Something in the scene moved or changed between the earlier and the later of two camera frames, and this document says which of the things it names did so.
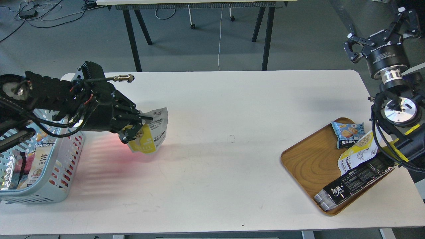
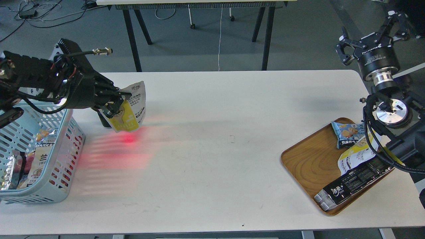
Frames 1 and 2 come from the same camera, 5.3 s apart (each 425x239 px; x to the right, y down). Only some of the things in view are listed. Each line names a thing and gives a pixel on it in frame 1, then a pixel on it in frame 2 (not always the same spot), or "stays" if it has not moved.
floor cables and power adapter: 28,11 stays
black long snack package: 327,198 stays
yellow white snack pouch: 153,133 to 133,112
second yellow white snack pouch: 366,148 stays
